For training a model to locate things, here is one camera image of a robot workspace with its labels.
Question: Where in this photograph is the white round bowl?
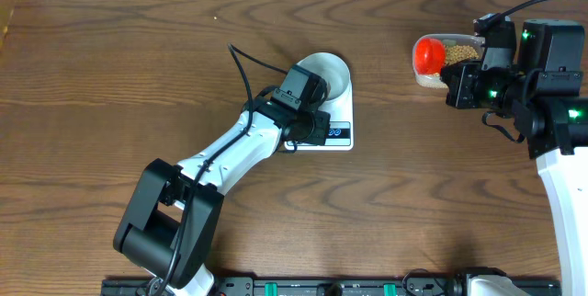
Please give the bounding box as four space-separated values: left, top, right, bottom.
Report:
298 52 352 106

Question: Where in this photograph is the clear plastic container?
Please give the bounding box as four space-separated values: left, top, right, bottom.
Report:
412 34 484 89

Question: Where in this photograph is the pile of soybeans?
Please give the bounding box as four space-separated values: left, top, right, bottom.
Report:
423 45 480 74

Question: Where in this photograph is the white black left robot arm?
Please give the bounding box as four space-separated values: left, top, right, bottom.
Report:
113 97 330 295

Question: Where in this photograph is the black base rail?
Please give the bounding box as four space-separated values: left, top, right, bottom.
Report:
99 276 561 296

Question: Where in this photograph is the white digital kitchen scale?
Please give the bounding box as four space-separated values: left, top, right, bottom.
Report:
282 87 354 151

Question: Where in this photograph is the red plastic measuring scoop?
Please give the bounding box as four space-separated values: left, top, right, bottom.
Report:
413 37 446 74

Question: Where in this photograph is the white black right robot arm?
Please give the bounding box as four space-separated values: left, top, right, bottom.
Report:
440 19 587 295

